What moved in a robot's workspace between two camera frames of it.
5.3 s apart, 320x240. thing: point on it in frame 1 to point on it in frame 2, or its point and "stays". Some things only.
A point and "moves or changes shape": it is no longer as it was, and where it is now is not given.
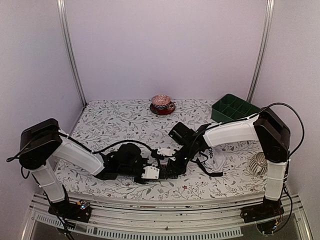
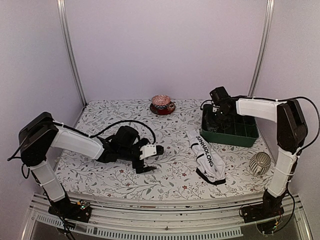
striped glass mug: x=258 y=164 stays
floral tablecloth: x=103 y=126 stays
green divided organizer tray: x=231 y=107 moves or changes shape
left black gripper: x=143 y=160 to x=143 y=170
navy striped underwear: x=163 y=173 moves or changes shape
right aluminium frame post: x=267 y=31 stays
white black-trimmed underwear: x=212 y=161 moves or changes shape
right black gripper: x=172 y=167 to x=226 y=122
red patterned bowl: x=161 y=101 stays
